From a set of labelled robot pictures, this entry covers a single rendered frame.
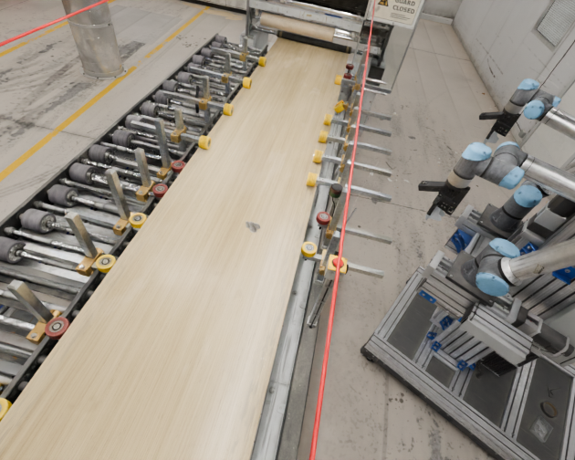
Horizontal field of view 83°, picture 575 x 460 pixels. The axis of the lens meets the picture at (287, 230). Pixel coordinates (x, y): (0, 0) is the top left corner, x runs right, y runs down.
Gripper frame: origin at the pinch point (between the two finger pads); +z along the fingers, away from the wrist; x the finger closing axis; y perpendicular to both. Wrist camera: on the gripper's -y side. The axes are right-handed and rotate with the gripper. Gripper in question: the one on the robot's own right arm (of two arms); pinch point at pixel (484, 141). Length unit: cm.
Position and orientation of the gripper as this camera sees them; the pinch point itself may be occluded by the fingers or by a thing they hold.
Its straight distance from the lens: 218.2
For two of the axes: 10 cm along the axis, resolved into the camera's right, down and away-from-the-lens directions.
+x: 6.3, -5.2, 5.7
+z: -1.4, 6.5, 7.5
